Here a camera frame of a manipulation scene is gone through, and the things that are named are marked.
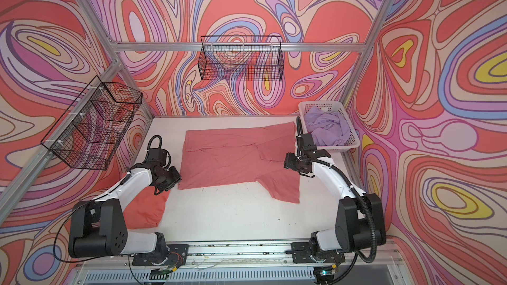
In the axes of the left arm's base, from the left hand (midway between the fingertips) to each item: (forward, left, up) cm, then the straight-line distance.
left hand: (182, 178), depth 90 cm
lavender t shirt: (+28, -73, +3) cm, 78 cm away
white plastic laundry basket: (+44, -81, +5) cm, 93 cm away
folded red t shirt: (-15, +11, 0) cm, 18 cm away
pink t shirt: (+16, -34, -3) cm, 38 cm away
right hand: (+3, -51, +5) cm, 51 cm away
